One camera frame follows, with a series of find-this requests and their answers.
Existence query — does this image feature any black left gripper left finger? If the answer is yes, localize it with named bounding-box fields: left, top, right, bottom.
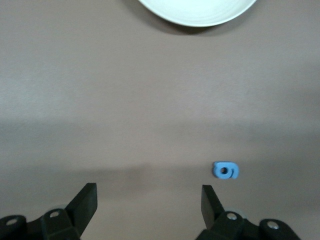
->
left=0, top=182, right=98, bottom=240

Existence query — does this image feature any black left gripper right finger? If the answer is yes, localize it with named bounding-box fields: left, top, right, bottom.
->
left=197, top=184, right=300, bottom=240

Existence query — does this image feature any brown table cover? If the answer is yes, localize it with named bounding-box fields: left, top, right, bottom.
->
left=0, top=0, right=320, bottom=240

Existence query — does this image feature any cream plate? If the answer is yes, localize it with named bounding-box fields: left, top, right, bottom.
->
left=137, top=0, right=258, bottom=28

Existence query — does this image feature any blue lowercase letter g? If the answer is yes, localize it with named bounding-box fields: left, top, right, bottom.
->
left=212, top=159, right=240, bottom=181

